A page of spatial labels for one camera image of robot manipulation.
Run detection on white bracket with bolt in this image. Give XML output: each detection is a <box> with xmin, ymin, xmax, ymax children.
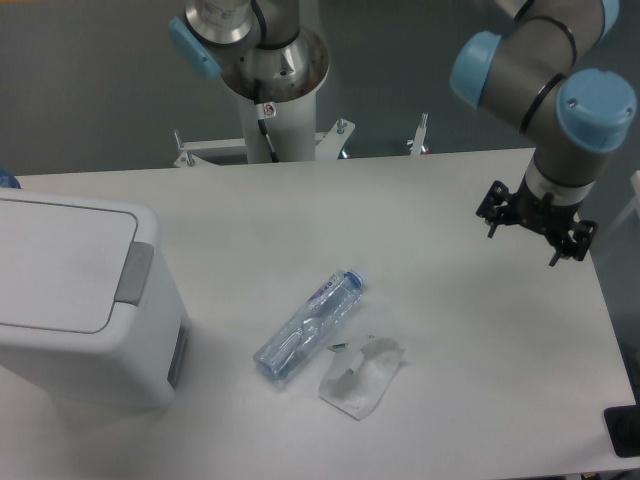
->
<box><xmin>407</xmin><ymin>113</ymin><xmax>429</xmax><ymax>156</ymax></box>

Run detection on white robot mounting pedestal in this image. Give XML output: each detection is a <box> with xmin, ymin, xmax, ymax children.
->
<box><xmin>173</xmin><ymin>91</ymin><xmax>356</xmax><ymax>168</ymax></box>

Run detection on crumpled white plastic wrapper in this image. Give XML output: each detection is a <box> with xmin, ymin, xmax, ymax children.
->
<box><xmin>318</xmin><ymin>335</ymin><xmax>404</xmax><ymax>421</ymax></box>

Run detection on blue object at left edge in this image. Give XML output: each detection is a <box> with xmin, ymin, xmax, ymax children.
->
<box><xmin>0</xmin><ymin>168</ymin><xmax>21</xmax><ymax>189</ymax></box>

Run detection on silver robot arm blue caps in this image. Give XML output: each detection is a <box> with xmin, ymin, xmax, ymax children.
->
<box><xmin>449</xmin><ymin>1</ymin><xmax>638</xmax><ymax>264</ymax></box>

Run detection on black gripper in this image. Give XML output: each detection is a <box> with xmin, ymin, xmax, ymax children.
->
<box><xmin>476</xmin><ymin>179</ymin><xmax>598</xmax><ymax>266</ymax></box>

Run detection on clear plastic water bottle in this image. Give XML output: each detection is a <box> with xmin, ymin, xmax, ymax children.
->
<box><xmin>253</xmin><ymin>269</ymin><xmax>364</xmax><ymax>382</ymax></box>

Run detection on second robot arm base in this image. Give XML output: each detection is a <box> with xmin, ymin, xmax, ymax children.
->
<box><xmin>168</xmin><ymin>1</ymin><xmax>330</xmax><ymax>104</ymax></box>

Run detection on white trash can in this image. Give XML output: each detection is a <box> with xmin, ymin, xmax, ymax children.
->
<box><xmin>1</xmin><ymin>188</ymin><xmax>189</xmax><ymax>408</ymax></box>

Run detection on black cable on pedestal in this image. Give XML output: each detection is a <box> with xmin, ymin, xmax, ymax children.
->
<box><xmin>252</xmin><ymin>78</ymin><xmax>279</xmax><ymax>164</ymax></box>

